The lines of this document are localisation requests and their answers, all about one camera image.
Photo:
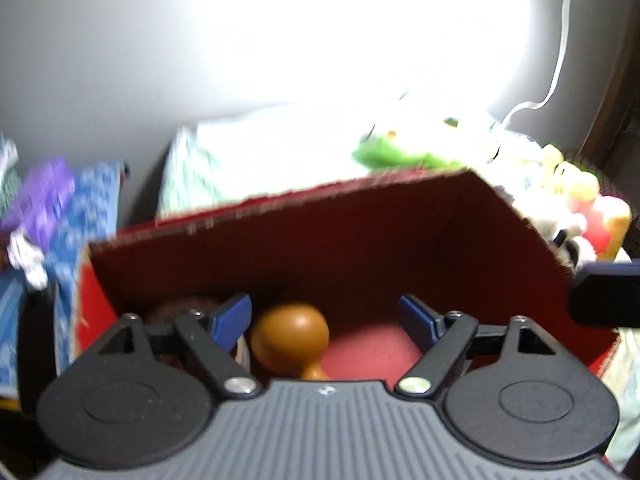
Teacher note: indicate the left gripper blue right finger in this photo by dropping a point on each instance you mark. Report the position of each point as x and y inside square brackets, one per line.
[419, 321]

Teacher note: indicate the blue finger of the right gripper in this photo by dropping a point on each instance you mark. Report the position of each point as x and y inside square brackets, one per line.
[605, 294]

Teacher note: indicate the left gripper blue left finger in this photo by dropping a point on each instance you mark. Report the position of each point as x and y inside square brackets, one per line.
[229, 322]

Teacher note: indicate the orange gourd ornament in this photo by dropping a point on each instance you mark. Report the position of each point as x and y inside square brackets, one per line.
[290, 340]

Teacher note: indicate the yellow tiger plush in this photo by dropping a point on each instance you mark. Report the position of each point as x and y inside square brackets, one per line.
[595, 204]

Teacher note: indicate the large red cardboard box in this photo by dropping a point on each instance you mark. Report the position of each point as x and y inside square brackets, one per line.
[351, 249]

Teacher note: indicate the white fluffy plush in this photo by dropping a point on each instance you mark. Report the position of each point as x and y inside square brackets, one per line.
[538, 181]

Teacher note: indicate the light green pillow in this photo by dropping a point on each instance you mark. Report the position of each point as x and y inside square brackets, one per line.
[272, 150]

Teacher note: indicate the blue white patterned cloth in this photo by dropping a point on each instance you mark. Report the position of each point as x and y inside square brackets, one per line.
[90, 214]

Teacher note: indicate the green frog plush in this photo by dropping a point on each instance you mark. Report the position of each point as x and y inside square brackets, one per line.
[379, 150]

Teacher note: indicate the purple plastic package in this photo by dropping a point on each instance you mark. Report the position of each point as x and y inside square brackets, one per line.
[41, 201]

